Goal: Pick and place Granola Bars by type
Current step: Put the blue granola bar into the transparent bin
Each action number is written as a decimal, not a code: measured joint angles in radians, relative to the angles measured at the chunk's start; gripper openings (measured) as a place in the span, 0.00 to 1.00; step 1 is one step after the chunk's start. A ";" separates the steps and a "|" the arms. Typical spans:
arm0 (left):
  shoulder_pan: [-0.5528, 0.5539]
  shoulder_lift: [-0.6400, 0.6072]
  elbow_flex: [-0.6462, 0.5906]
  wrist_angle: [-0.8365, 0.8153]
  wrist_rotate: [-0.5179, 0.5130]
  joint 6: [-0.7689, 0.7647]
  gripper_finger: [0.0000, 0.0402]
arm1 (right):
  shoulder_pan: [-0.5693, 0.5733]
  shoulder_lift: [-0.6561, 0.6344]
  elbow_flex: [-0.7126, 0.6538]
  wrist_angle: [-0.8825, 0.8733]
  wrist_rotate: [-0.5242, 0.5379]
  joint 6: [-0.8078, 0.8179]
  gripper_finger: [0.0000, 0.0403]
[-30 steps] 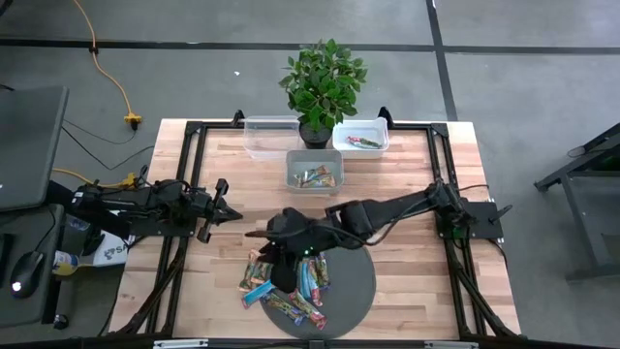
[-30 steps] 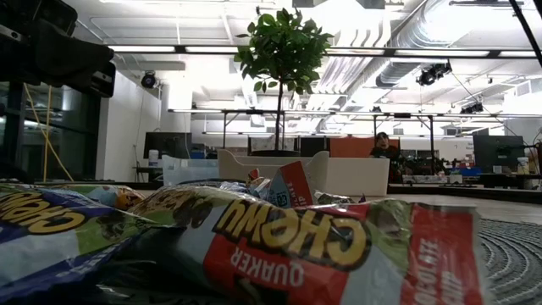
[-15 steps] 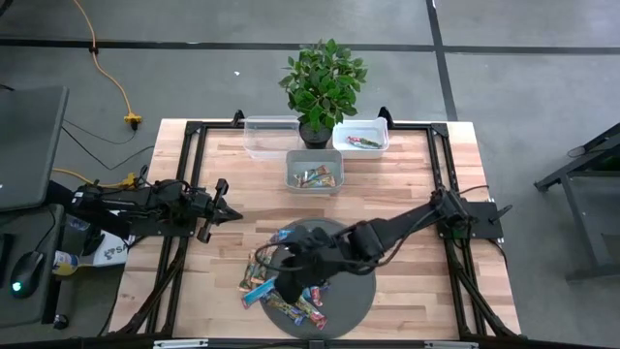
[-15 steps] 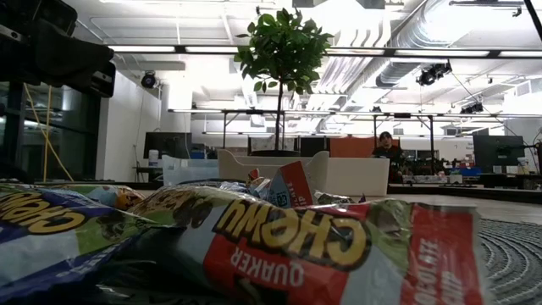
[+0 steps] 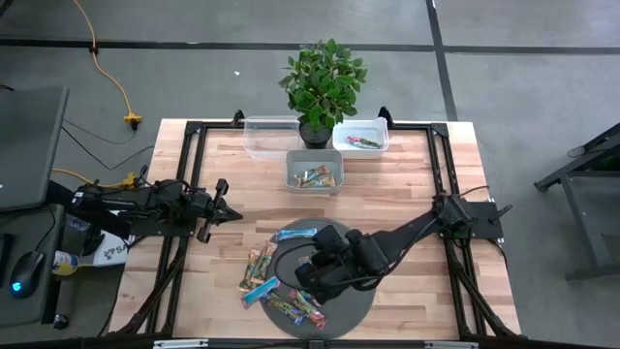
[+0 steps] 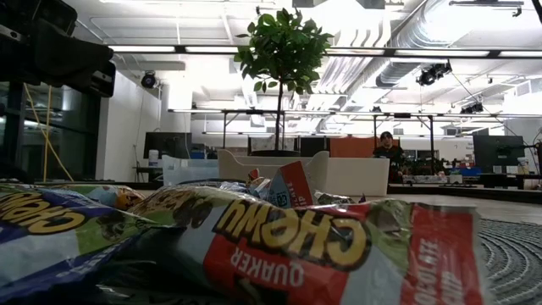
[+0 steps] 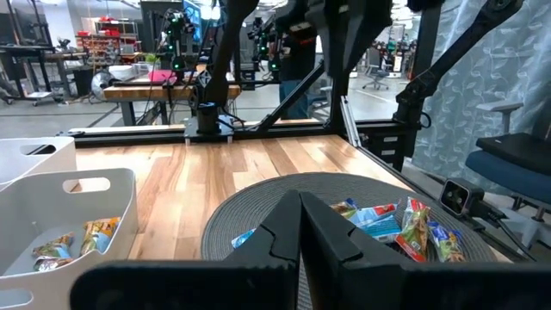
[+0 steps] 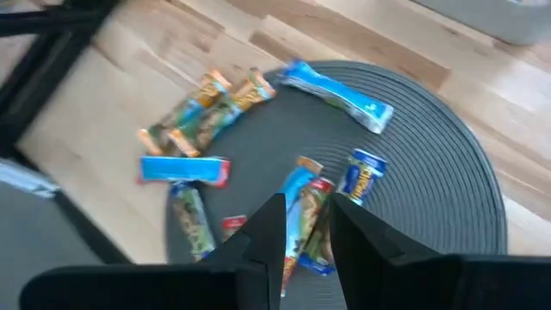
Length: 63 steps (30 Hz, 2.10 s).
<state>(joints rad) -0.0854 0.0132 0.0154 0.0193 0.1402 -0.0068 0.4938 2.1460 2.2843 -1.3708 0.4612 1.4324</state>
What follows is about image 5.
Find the black computer mouse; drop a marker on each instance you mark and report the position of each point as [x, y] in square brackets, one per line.
[26, 271]

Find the white plastic bin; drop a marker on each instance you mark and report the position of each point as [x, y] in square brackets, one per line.
[361, 128]

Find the green potted plant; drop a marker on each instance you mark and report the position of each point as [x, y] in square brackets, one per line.
[322, 87]

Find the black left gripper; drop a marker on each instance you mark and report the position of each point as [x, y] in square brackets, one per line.
[206, 208]

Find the dark grey laptop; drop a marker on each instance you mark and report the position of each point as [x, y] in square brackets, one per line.
[29, 145]

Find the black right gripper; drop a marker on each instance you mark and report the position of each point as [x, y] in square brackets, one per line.
[334, 266]

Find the small black knob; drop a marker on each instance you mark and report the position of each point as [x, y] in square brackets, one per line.
[60, 322]

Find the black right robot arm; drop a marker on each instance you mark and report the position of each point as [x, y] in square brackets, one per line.
[412, 230]

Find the grey desk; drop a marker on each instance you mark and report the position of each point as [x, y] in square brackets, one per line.
[24, 310]

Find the white yellow bottle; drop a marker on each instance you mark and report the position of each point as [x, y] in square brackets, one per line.
[63, 262]

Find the black metal cart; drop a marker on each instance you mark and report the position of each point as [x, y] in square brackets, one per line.
[586, 228]

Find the orange green granola bar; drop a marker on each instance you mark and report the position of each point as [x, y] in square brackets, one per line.
[264, 264]
[312, 174]
[248, 274]
[322, 182]

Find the white printed bag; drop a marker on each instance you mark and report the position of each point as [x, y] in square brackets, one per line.
[114, 252]

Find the grey plastic bin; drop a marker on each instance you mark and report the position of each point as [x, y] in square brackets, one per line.
[315, 157]

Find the silver metal bracket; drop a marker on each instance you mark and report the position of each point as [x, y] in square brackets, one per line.
[179, 344]
[450, 345]

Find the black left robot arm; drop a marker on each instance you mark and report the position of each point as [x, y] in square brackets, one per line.
[145, 199]

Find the clear plastic bin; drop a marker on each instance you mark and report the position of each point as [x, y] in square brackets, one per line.
[271, 138]

